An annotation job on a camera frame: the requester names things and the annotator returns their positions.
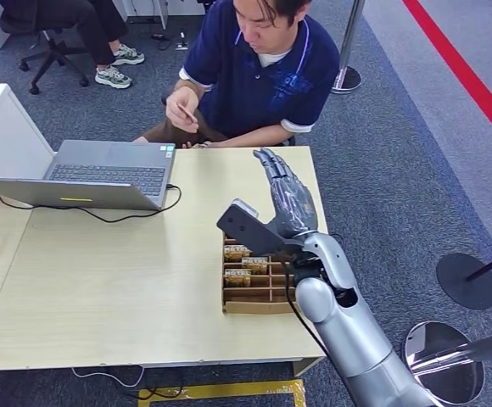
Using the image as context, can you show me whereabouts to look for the wooden card organizer tray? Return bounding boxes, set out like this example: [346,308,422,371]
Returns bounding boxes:
[222,234,305,315]

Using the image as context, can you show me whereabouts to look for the yellow floor tape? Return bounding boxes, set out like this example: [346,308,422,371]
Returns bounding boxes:
[137,379,307,407]

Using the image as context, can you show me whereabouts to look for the chrome stanchion with round base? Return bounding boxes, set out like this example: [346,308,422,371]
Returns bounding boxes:
[331,0,367,96]

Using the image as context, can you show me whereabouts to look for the black cable under desk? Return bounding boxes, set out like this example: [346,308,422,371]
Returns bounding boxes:
[123,367,186,402]

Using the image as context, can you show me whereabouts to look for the white cable under desk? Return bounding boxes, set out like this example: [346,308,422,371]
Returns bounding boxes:
[70,365,145,390]

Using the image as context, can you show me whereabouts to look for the black office chair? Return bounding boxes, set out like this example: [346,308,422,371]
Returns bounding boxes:
[18,25,91,96]

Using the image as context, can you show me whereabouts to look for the mirror chrome stanchion base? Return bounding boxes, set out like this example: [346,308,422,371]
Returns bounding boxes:
[401,321,492,407]

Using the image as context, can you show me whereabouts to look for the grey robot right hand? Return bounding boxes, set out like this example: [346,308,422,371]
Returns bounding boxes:
[252,147,320,241]

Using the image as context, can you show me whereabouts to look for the black stanchion with round base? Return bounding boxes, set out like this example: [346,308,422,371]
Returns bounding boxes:
[435,244,492,312]

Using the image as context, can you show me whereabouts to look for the person's right hand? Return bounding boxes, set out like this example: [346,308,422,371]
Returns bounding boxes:
[166,85,200,135]

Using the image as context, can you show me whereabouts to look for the black laptop power cable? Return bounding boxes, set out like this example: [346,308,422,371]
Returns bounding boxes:
[0,183,183,225]

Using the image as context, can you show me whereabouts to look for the grey open laptop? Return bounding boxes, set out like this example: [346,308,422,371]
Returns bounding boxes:
[0,139,178,212]

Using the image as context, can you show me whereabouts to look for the person on office chair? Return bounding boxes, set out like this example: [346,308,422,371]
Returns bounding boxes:
[0,0,145,91]

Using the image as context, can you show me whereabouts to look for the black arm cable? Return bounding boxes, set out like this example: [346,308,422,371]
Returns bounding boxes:
[280,258,330,359]

